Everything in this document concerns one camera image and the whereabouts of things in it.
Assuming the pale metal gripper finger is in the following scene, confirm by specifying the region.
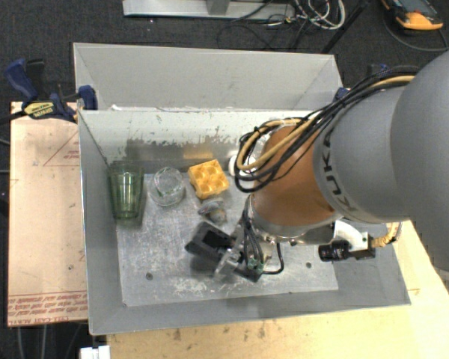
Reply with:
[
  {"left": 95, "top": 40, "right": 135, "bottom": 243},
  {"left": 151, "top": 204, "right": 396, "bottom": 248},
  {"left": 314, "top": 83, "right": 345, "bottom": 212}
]
[
  {"left": 230, "top": 225, "right": 245, "bottom": 256},
  {"left": 213, "top": 250, "right": 245, "bottom": 278}
]

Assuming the black hollow box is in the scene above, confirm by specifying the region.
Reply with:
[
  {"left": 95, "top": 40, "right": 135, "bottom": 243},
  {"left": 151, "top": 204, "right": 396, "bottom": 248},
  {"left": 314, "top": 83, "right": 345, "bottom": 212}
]
[{"left": 184, "top": 221, "right": 235, "bottom": 266}]

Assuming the small grey toy animal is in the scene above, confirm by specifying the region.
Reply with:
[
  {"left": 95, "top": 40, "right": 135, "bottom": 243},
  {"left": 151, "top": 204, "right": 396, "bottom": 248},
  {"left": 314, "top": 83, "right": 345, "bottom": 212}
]
[{"left": 197, "top": 197, "right": 227, "bottom": 224}]

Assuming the grey metal bin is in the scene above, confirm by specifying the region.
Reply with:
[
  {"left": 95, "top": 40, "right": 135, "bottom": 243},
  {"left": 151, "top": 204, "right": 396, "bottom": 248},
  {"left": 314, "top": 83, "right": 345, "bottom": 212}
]
[{"left": 73, "top": 42, "right": 412, "bottom": 336}]

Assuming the yellow waffle-shaped block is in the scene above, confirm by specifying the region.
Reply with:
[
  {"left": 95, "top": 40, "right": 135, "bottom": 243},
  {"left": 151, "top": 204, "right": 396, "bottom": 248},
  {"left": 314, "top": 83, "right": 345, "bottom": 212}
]
[{"left": 187, "top": 159, "right": 230, "bottom": 200}]

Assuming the small white round thing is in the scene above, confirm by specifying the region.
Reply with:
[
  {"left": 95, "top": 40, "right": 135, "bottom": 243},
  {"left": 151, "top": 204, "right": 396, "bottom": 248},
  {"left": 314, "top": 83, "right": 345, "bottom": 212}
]
[{"left": 227, "top": 154, "right": 248, "bottom": 177}]

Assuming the clear glass jar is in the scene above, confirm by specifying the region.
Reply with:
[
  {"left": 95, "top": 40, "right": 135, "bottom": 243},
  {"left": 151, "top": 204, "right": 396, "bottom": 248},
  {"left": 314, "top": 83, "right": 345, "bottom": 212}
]
[{"left": 148, "top": 166, "right": 187, "bottom": 207}]

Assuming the green glass cup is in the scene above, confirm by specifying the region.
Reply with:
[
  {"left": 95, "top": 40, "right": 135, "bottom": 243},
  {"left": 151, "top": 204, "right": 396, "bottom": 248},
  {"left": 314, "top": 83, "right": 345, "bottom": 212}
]
[{"left": 107, "top": 161, "right": 145, "bottom": 220}]

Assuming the brown cardboard board, red print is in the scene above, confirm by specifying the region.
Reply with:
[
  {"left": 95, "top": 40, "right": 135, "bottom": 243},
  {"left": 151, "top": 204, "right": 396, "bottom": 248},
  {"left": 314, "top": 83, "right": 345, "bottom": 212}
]
[{"left": 7, "top": 101, "right": 89, "bottom": 328}]

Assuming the black cylinder on white bracket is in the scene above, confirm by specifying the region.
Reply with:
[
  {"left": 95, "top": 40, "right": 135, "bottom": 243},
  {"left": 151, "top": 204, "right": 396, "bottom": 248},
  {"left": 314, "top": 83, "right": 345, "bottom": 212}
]
[{"left": 318, "top": 219, "right": 377, "bottom": 263}]

